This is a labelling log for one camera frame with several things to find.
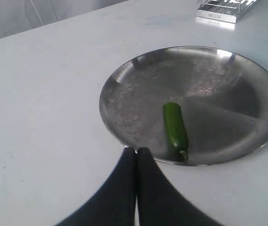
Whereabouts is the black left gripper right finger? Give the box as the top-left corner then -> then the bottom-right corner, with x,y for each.
136,147 -> 221,226

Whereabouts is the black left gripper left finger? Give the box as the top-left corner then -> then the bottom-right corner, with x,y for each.
58,147 -> 137,226

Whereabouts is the green vegetable piece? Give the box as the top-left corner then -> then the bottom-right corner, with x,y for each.
162,102 -> 189,161

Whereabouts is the round stainless steel plate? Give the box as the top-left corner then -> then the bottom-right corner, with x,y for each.
99,46 -> 268,166

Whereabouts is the chrome wire utensil holder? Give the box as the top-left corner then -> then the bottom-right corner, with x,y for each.
197,0 -> 259,24

